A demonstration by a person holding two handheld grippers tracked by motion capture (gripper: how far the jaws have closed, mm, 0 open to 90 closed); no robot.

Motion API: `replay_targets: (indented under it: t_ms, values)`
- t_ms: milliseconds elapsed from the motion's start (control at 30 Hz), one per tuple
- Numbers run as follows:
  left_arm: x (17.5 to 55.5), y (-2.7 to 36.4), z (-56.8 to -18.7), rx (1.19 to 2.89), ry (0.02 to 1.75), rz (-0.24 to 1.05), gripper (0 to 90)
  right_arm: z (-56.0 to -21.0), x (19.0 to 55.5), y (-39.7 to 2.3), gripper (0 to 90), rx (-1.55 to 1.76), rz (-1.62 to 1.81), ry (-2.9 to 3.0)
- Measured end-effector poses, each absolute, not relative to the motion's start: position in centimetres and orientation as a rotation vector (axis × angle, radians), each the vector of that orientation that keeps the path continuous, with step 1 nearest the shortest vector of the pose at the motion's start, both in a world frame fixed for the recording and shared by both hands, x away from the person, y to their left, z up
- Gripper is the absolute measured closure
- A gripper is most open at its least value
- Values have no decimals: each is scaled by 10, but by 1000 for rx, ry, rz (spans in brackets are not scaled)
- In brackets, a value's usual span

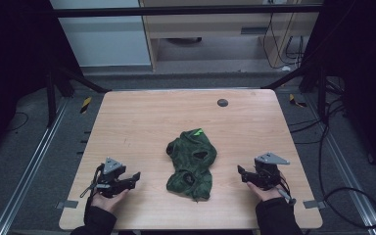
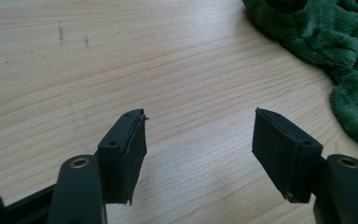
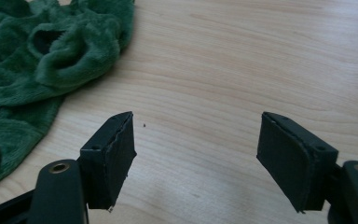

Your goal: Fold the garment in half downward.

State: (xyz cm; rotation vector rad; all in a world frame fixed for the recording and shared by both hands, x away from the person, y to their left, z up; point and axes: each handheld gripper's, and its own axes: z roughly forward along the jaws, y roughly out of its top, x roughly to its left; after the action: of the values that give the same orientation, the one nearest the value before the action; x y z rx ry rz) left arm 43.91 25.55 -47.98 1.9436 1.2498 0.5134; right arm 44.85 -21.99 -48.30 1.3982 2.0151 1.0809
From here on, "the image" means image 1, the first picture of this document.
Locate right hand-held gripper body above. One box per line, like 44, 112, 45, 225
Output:
254, 152, 291, 191

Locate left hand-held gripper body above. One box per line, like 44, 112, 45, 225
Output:
91, 157, 129, 199

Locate green cloth garment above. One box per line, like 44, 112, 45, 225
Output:
165, 127, 218, 202

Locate person's right hand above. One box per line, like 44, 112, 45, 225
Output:
246, 171, 288, 203

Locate person's left hand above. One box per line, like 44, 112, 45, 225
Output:
90, 187, 130, 215

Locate yellow black striped floor tape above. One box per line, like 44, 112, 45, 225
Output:
289, 93, 307, 109
79, 96, 93, 115

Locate white cabinet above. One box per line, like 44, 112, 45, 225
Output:
49, 0, 153, 69

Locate black curtain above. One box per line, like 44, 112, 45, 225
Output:
0, 0, 82, 165
298, 0, 376, 184

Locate light wooden desk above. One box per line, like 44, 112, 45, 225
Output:
138, 0, 324, 71

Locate left hand-held gripper cable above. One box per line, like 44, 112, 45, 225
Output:
79, 164, 112, 199

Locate hand-held gripper cable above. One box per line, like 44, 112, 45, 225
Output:
79, 164, 112, 199
273, 177, 298, 207

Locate right hand-held gripper cable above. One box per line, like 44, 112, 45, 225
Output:
273, 177, 298, 207

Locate grey table edge bracket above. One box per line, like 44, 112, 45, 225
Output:
56, 200, 79, 210
303, 200, 327, 211

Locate aluminium floor rail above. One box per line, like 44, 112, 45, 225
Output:
302, 94, 376, 235
0, 97, 71, 235

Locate black looped floor cable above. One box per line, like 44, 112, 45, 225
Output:
317, 97, 376, 230

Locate black frame post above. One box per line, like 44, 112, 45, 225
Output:
316, 65, 328, 122
45, 67, 59, 128

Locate black frame strut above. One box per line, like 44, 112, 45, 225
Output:
50, 62, 112, 94
261, 63, 314, 91

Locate thin black floor cable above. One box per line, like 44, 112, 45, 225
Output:
7, 112, 29, 133

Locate black cables behind desk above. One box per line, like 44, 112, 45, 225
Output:
261, 12, 306, 71

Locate black horizontal frame bar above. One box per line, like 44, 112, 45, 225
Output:
45, 4, 324, 19

